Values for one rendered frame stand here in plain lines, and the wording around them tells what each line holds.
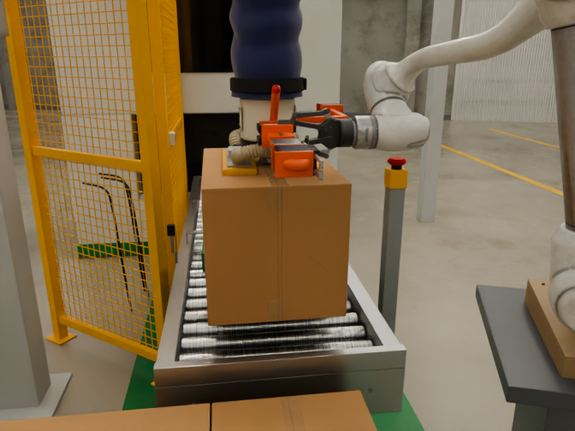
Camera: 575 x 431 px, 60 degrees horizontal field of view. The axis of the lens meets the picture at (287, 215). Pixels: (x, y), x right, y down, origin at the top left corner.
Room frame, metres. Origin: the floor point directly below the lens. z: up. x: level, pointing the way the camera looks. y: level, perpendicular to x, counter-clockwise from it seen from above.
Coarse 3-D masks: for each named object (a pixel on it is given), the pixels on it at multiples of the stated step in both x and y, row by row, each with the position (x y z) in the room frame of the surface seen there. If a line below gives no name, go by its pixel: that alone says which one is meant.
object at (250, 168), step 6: (234, 144) 1.63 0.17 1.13; (222, 150) 1.69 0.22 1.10; (222, 156) 1.57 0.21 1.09; (228, 156) 1.54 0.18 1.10; (222, 162) 1.48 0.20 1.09; (228, 162) 1.45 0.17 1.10; (246, 162) 1.45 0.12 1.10; (252, 162) 1.48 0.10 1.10; (222, 168) 1.40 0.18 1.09; (228, 168) 1.39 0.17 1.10; (234, 168) 1.39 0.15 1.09; (240, 168) 1.39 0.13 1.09; (246, 168) 1.40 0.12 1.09; (252, 168) 1.40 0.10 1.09; (222, 174) 1.39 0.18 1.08; (228, 174) 1.39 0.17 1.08; (234, 174) 1.39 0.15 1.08; (240, 174) 1.39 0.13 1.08; (246, 174) 1.39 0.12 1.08; (252, 174) 1.40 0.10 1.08
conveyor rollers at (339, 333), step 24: (192, 264) 1.99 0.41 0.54; (192, 288) 1.74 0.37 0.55; (192, 312) 1.55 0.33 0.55; (192, 336) 1.45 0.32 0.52; (216, 336) 1.40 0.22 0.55; (240, 336) 1.40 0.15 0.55; (264, 336) 1.40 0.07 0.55; (288, 336) 1.41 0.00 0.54; (312, 336) 1.41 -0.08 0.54; (336, 336) 1.42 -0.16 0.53; (360, 336) 1.43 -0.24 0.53
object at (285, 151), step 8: (304, 144) 1.02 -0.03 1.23; (272, 152) 1.00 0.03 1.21; (280, 152) 0.93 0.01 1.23; (288, 152) 0.93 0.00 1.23; (296, 152) 0.93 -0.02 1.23; (304, 152) 0.94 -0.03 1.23; (312, 152) 0.94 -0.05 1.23; (272, 160) 1.00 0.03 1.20; (280, 160) 0.93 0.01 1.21; (312, 160) 0.94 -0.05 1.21; (272, 168) 1.00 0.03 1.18; (280, 168) 0.93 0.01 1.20; (312, 168) 0.94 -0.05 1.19; (280, 176) 0.93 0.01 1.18; (288, 176) 0.93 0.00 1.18; (296, 176) 0.93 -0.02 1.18; (304, 176) 0.94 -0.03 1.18
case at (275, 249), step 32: (256, 160) 1.61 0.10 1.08; (224, 192) 1.25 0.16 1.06; (256, 192) 1.26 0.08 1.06; (288, 192) 1.27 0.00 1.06; (320, 192) 1.28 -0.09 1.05; (224, 224) 1.25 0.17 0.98; (256, 224) 1.26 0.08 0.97; (288, 224) 1.27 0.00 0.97; (320, 224) 1.28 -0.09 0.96; (224, 256) 1.25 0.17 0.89; (256, 256) 1.26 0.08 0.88; (288, 256) 1.27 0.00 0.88; (320, 256) 1.28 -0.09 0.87; (224, 288) 1.24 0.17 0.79; (256, 288) 1.26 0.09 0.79; (288, 288) 1.27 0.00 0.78; (320, 288) 1.28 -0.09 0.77; (224, 320) 1.24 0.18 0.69; (256, 320) 1.26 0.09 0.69; (288, 320) 1.27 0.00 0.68
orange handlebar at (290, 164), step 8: (336, 112) 1.75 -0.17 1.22; (296, 120) 1.61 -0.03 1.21; (304, 120) 1.62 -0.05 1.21; (312, 120) 1.62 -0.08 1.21; (320, 120) 1.62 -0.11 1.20; (272, 136) 1.19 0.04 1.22; (280, 136) 1.19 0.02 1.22; (288, 136) 1.19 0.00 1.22; (288, 160) 0.93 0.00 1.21; (296, 160) 0.92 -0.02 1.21; (304, 160) 0.93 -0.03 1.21; (288, 168) 0.92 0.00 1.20; (296, 168) 0.92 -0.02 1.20; (304, 168) 0.92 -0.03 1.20
